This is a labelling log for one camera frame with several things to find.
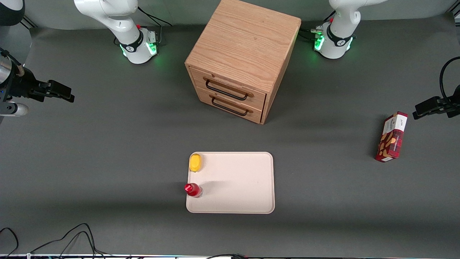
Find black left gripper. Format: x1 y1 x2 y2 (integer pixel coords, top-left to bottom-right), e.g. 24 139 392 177
412 96 460 120

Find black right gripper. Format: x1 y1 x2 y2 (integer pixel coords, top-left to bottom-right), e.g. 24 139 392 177
0 68 75 103

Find black metal drawer handle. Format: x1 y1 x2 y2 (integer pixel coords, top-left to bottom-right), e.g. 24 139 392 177
209 94 253 117
203 77 254 101

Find oak wooden drawer cabinet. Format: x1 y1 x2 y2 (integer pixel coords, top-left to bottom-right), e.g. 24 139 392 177
184 0 302 125

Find red plaid snack box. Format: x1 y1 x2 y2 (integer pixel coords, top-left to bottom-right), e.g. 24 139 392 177
375 111 409 163

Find yellow squeeze bottle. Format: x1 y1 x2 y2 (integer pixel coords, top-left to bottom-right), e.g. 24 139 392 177
189 153 203 173

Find red ketchup bottle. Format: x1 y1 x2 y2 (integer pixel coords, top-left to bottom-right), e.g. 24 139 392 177
184 183 203 198

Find beige plastic tray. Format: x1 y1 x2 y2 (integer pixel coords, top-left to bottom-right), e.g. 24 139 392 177
186 151 276 214

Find black looped gripper cable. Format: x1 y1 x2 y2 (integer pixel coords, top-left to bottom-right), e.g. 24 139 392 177
440 56 460 102

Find black arm base cable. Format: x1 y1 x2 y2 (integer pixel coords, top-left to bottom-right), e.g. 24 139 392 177
138 6 173 46
299 10 336 42

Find black floor cable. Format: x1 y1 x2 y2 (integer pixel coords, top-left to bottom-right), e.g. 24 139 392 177
207 253 249 259
0 227 19 258
30 223 108 258

